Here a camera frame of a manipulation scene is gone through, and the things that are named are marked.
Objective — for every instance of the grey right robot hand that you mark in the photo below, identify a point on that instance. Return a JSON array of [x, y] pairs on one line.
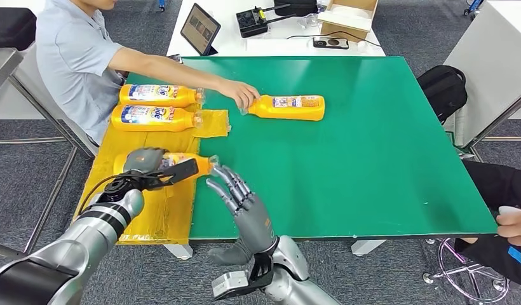
[[256, 227]]

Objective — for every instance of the clear plastic wrap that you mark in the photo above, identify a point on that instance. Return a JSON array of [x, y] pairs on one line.
[[309, 21]]

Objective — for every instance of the black hard case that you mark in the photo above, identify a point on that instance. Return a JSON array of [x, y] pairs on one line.
[[12, 27]]

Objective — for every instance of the smartphone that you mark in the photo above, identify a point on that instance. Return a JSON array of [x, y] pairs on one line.
[[175, 57]]

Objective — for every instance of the black router with antennas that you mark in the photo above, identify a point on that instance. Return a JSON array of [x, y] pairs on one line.
[[251, 24]]

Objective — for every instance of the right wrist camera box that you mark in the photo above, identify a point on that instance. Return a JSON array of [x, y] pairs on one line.
[[229, 284]]

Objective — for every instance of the white side desk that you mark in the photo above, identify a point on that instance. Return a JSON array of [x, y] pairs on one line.
[[488, 50], [12, 105]]

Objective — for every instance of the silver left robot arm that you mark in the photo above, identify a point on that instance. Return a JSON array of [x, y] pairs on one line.
[[100, 219]]

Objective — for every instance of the person's right hand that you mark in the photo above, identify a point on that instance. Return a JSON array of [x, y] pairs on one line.
[[241, 92]]

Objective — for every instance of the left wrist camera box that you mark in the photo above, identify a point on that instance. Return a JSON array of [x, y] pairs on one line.
[[184, 170]]

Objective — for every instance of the black camera device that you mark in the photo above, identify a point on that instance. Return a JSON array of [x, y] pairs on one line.
[[331, 42]]

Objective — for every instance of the black tablet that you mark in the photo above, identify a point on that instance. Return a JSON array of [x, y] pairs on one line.
[[199, 28]]

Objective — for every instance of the person's right forearm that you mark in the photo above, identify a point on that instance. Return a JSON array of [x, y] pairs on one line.
[[193, 76]]

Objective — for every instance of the yellow taped cardboard sheet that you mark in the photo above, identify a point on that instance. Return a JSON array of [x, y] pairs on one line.
[[159, 141]]

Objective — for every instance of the open cardboard box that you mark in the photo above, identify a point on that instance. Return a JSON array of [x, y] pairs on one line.
[[347, 30]]

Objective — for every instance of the black bag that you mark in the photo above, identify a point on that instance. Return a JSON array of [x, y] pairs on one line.
[[295, 6]]

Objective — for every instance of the green table mat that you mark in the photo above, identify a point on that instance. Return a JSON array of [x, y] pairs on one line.
[[370, 147]]

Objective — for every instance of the chrome stool base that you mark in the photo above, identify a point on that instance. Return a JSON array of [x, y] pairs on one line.
[[429, 280]]

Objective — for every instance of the person's hand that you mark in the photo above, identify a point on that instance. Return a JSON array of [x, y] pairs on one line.
[[515, 229]]

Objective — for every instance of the person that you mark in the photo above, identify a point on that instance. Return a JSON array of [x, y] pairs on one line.
[[71, 63], [496, 185]]

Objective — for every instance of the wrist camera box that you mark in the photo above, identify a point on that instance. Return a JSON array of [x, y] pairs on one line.
[[184, 170], [229, 284]]

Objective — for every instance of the white table foot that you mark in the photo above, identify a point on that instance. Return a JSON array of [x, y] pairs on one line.
[[180, 251], [368, 247]]

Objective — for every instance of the white table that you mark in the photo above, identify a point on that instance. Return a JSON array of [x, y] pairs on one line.
[[264, 45]]

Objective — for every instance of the grey metal table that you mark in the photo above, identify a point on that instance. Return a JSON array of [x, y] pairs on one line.
[[3, 62]]

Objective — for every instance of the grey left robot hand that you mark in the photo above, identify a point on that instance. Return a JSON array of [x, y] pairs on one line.
[[146, 159]]

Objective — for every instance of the orange detergent bottle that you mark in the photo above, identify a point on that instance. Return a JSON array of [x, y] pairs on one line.
[[184, 97], [285, 111], [180, 122], [201, 165]]

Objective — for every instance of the black backpack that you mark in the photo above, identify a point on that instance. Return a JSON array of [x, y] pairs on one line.
[[440, 92]]

